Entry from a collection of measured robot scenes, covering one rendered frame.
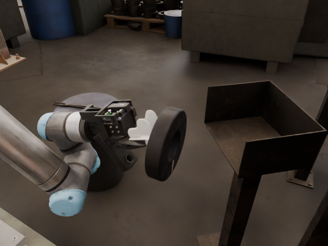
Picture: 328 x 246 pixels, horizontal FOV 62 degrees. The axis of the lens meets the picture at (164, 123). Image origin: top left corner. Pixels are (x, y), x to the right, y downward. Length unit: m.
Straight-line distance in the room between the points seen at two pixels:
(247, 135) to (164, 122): 0.40
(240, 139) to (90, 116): 0.44
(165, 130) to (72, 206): 0.28
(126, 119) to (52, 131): 0.20
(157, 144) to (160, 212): 0.89
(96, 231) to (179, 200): 0.41
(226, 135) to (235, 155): 0.10
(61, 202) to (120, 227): 0.71
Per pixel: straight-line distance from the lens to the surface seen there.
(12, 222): 1.10
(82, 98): 1.38
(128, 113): 0.60
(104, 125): 0.59
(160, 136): 0.50
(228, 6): 2.57
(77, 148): 0.73
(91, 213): 1.41
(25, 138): 0.61
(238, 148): 0.80
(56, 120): 0.71
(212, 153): 1.67
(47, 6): 3.53
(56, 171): 0.64
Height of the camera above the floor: 1.11
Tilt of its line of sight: 36 degrees down
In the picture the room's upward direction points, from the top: straight up
